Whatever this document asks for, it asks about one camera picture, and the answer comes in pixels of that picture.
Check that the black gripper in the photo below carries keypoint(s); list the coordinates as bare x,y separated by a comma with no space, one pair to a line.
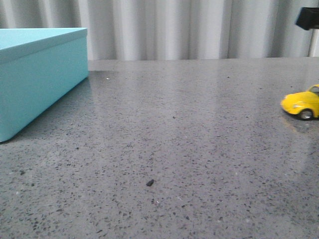
308,18

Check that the small black debris piece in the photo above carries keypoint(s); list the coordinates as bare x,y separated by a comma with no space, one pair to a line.
150,182

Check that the light blue plastic box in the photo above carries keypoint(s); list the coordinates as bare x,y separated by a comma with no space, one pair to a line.
37,67

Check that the yellow toy beetle car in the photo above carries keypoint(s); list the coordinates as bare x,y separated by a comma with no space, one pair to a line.
304,105

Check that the white pleated curtain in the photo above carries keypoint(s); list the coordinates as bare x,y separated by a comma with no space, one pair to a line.
174,29

